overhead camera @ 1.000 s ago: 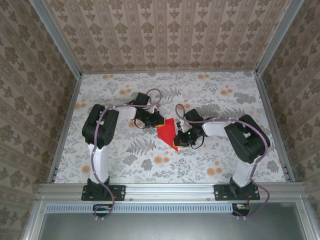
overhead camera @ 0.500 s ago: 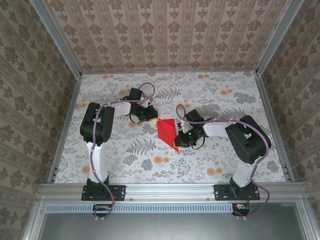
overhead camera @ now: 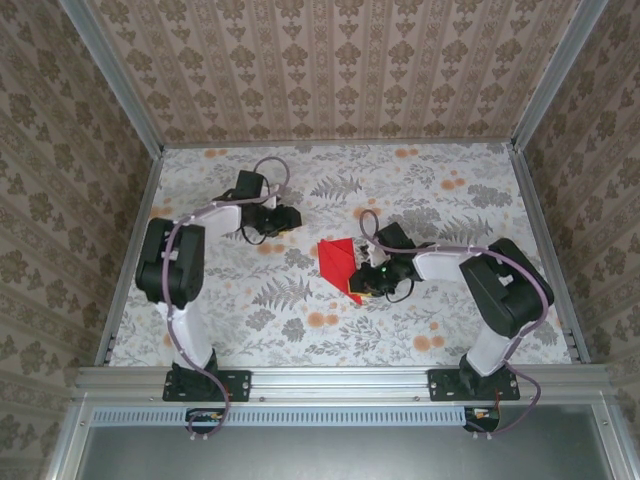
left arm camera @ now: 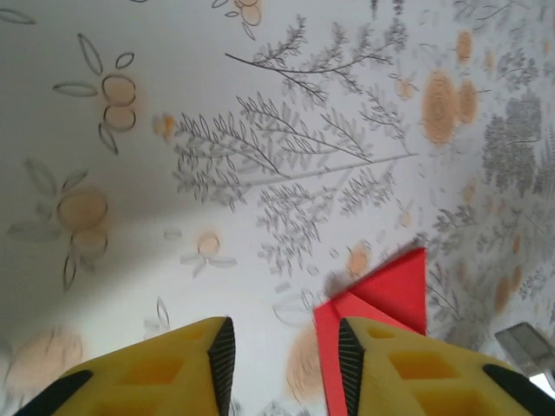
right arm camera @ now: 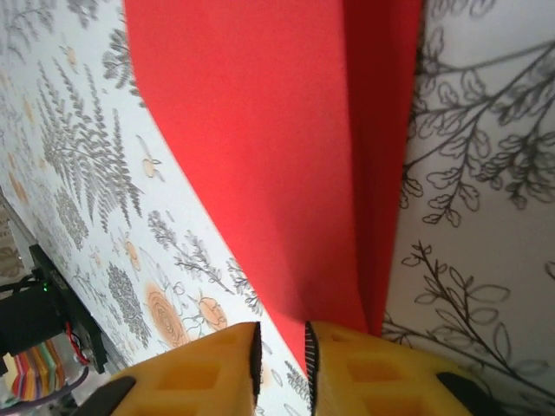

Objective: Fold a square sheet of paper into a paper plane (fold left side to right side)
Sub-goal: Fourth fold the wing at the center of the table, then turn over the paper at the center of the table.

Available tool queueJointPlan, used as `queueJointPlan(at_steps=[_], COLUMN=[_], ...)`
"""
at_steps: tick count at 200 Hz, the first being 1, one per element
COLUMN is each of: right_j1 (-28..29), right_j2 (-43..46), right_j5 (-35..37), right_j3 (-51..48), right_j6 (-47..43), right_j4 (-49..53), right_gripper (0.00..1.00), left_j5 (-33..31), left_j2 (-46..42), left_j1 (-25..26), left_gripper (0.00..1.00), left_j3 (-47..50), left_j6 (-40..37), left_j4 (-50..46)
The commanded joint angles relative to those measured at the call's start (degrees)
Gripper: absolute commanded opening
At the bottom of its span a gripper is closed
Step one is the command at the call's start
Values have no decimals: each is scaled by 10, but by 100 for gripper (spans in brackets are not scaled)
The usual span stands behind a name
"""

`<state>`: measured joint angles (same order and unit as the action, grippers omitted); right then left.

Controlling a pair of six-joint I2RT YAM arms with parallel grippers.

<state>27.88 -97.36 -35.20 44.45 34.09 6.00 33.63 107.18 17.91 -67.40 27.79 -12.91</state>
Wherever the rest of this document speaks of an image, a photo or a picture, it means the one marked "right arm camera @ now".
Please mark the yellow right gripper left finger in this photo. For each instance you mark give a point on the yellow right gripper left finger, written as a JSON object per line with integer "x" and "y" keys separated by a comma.
{"x": 186, "y": 381}

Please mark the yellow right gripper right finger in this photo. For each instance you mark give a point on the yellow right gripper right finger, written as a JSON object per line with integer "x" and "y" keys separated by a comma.
{"x": 368, "y": 381}

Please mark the red paper sheet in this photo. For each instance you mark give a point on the red paper sheet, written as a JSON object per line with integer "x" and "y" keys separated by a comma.
{"x": 260, "y": 151}

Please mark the colourful paper stack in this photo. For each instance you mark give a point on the colourful paper stack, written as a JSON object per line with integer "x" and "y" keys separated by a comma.
{"x": 39, "y": 368}

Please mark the floral printed tablecloth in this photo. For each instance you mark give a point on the floral printed tablecloth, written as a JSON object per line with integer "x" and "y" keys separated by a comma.
{"x": 477, "y": 216}

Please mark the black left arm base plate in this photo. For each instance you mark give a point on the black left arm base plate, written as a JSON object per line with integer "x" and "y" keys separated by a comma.
{"x": 47, "y": 268}

